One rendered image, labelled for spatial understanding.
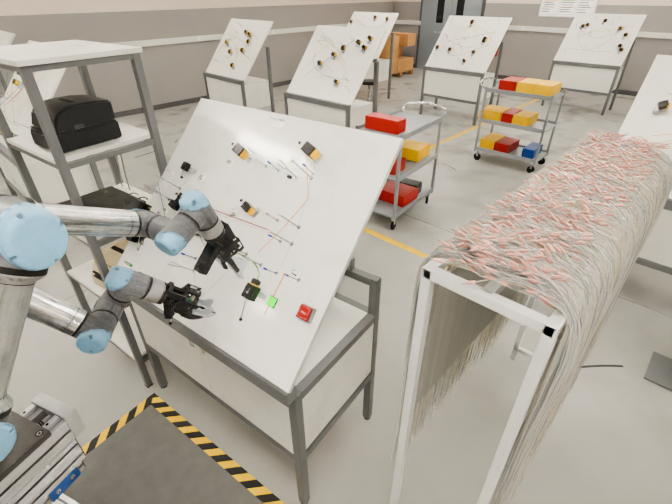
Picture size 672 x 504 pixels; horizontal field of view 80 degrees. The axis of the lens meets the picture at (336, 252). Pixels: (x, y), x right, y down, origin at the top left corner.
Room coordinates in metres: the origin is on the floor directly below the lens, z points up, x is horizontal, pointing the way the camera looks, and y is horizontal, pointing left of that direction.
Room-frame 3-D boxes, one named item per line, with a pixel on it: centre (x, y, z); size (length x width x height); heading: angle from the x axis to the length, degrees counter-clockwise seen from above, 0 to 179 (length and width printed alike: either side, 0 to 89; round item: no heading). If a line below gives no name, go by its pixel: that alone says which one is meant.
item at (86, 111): (1.89, 1.21, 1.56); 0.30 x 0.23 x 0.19; 145
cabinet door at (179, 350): (1.46, 0.85, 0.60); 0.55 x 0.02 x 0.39; 54
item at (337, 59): (5.76, 0.04, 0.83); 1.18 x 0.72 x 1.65; 48
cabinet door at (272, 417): (1.13, 0.40, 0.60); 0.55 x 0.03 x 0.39; 54
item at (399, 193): (4.06, -0.69, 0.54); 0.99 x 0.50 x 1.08; 142
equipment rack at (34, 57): (2.00, 1.26, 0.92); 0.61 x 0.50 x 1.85; 54
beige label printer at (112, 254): (1.89, 1.21, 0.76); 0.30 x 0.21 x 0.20; 147
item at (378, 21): (9.67, -0.64, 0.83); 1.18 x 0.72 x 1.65; 48
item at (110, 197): (1.91, 1.25, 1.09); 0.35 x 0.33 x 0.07; 54
